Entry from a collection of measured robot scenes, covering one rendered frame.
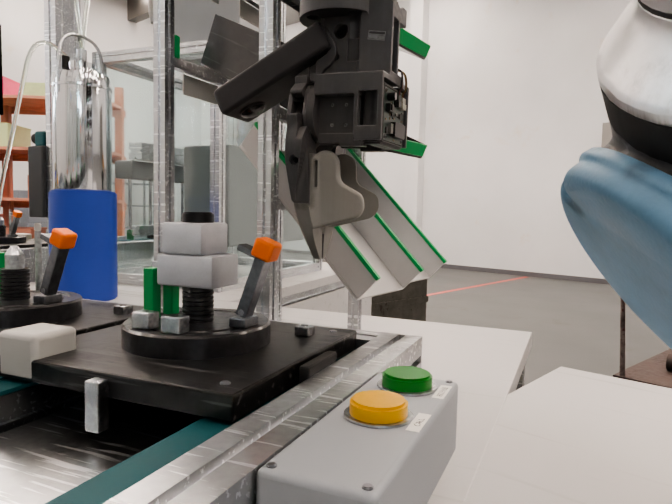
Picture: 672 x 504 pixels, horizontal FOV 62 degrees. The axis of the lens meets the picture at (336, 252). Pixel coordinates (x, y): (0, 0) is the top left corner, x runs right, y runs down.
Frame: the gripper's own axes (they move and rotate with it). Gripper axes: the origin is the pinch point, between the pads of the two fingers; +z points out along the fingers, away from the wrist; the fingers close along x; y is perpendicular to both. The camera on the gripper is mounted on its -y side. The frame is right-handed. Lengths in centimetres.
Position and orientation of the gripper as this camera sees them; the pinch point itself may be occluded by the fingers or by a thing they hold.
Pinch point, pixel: (312, 243)
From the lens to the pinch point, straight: 49.7
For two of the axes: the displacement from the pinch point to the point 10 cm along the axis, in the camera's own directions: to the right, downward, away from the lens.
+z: -0.4, 9.9, 1.0
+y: 9.2, 0.7, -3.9
